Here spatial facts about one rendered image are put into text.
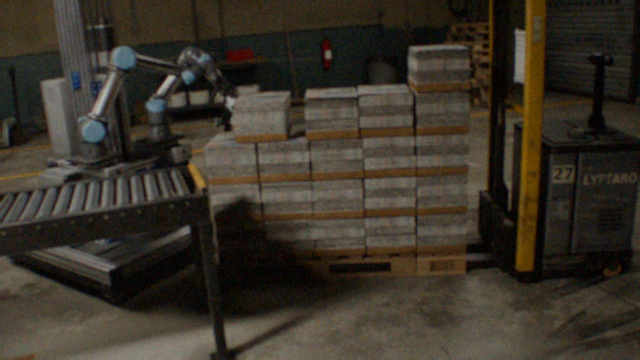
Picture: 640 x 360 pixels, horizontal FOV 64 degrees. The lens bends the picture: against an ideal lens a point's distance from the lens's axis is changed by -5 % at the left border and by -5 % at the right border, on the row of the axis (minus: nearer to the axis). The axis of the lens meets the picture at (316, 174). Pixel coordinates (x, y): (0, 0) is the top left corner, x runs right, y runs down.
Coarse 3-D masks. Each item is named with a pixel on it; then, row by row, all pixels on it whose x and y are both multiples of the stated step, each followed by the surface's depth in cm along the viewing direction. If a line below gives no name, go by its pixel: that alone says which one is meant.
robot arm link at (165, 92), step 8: (184, 56) 340; (184, 64) 341; (168, 80) 341; (176, 80) 342; (160, 88) 342; (168, 88) 341; (176, 88) 346; (152, 96) 340; (160, 96) 340; (168, 96) 343; (144, 104) 343; (144, 112) 343
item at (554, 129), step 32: (544, 128) 308; (576, 128) 308; (608, 128) 298; (544, 160) 283; (576, 160) 276; (608, 160) 273; (512, 192) 345; (544, 192) 285; (576, 192) 280; (608, 192) 277; (544, 224) 287; (576, 224) 284; (608, 224) 283; (544, 256) 290; (576, 256) 288; (608, 256) 287
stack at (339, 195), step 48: (240, 144) 297; (288, 144) 295; (336, 144) 294; (384, 144) 293; (240, 192) 304; (288, 192) 302; (336, 192) 301; (384, 192) 300; (240, 240) 313; (288, 240) 311; (336, 240) 310; (384, 240) 308
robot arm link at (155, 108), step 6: (150, 102) 328; (156, 102) 328; (162, 102) 329; (150, 108) 326; (156, 108) 326; (162, 108) 328; (150, 114) 327; (156, 114) 326; (162, 114) 328; (150, 120) 329; (156, 120) 327; (162, 120) 329
